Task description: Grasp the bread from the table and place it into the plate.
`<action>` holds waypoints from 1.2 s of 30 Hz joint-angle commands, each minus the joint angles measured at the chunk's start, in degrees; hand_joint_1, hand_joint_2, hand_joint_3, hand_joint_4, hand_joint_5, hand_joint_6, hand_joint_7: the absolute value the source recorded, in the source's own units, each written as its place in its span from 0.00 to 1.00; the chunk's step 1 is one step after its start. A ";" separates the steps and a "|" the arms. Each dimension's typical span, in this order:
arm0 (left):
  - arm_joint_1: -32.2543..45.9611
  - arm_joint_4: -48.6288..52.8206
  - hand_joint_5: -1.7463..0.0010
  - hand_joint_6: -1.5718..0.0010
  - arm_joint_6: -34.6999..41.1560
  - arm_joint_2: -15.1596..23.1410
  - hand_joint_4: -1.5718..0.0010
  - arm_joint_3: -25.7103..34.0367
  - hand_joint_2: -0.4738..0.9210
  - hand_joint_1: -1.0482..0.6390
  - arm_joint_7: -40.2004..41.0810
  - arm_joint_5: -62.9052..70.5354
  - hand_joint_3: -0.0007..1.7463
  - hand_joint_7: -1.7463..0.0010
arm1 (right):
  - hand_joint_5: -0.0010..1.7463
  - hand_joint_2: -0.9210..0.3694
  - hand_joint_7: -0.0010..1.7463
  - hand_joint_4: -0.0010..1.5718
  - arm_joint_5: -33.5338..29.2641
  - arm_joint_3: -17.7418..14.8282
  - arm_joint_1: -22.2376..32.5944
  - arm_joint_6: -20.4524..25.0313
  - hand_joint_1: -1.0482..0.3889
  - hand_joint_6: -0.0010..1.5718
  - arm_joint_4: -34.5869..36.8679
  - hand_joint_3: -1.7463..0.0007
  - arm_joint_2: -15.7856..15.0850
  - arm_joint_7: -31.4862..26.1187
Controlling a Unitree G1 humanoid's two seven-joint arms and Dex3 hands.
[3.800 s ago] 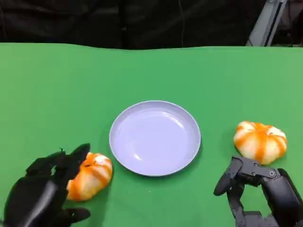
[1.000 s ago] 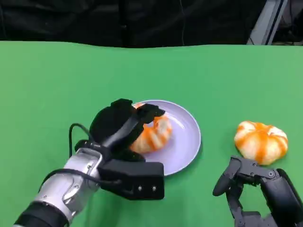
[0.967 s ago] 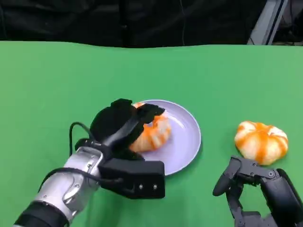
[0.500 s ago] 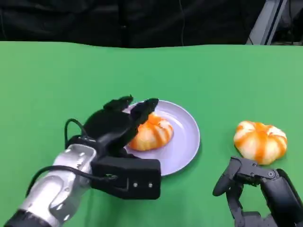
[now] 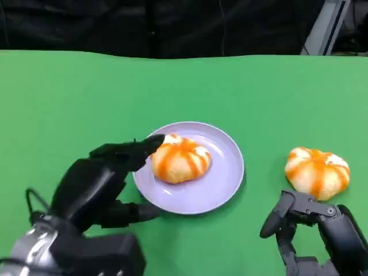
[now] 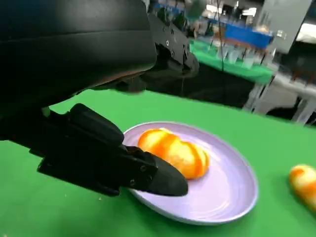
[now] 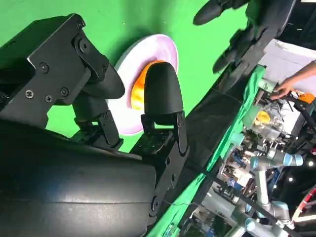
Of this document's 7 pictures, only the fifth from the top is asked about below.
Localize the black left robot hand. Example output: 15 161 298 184
48 134 167 233

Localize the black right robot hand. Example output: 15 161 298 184
259 189 368 276

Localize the orange and white bread roll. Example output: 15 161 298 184
151 133 213 185
284 147 351 201

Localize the lilac plate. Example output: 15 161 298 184
132 121 246 216

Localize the green table cloth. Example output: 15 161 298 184
0 49 368 276

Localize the black backdrop curtain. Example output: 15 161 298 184
0 0 368 60

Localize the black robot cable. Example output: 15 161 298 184
25 188 50 224

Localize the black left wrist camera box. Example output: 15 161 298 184
51 232 147 276

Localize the grey metal frame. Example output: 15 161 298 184
300 0 352 56

